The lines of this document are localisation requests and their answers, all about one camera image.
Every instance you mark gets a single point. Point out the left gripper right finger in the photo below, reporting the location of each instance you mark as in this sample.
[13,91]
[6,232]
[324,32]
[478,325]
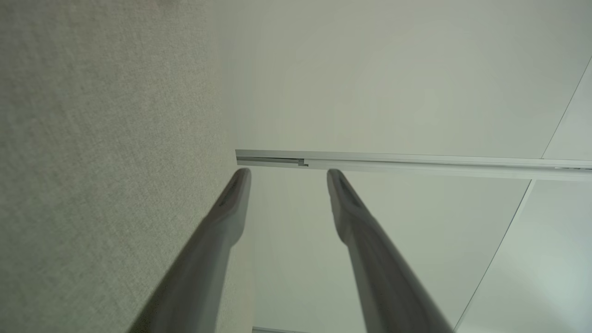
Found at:
[384,277]

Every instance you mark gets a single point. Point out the grey fabric table cover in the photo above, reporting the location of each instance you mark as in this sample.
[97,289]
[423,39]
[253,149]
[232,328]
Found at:
[92,138]

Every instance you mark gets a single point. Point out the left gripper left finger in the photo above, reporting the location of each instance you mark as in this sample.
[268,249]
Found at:
[203,259]

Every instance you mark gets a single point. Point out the silver aluminium rail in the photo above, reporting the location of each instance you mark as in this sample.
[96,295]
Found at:
[416,163]

